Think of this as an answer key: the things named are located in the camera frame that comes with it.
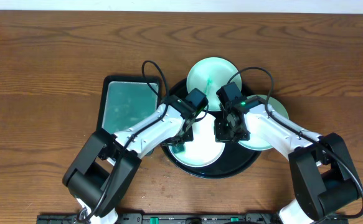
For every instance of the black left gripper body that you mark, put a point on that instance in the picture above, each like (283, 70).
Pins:
(183, 137)

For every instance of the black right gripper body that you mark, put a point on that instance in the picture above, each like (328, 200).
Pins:
(225, 132)

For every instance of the green yellow sponge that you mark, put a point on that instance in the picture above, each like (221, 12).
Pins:
(178, 149)

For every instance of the white plate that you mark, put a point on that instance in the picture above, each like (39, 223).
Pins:
(203, 150)

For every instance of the mint plate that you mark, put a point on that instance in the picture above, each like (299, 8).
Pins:
(256, 143)
(208, 75)

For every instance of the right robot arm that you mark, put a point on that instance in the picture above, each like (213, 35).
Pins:
(325, 181)

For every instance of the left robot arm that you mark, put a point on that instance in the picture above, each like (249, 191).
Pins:
(104, 168)

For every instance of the black round tray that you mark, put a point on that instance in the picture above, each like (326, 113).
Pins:
(233, 160)

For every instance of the black rectangular water tray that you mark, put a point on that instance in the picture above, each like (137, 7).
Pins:
(127, 100)

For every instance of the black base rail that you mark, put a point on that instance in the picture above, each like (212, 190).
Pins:
(137, 218)

